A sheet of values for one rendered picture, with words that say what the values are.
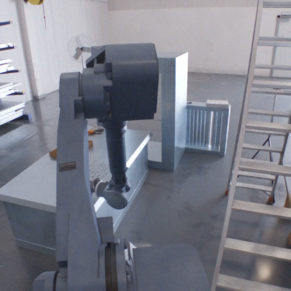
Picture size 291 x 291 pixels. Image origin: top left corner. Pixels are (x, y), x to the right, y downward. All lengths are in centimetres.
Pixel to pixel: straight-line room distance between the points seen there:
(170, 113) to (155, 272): 277
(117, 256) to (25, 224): 186
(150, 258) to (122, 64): 82
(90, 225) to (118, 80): 63
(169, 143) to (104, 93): 260
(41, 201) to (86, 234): 143
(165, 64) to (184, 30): 796
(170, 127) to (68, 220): 277
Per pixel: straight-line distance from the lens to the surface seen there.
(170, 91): 355
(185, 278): 106
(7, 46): 654
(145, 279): 106
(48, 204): 241
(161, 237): 290
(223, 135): 434
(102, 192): 221
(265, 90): 238
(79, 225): 108
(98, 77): 129
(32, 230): 279
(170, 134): 373
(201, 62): 1138
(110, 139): 173
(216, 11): 1120
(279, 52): 1119
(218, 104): 420
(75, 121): 123
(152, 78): 127
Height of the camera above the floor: 201
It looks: 25 degrees down
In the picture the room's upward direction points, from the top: 2 degrees counter-clockwise
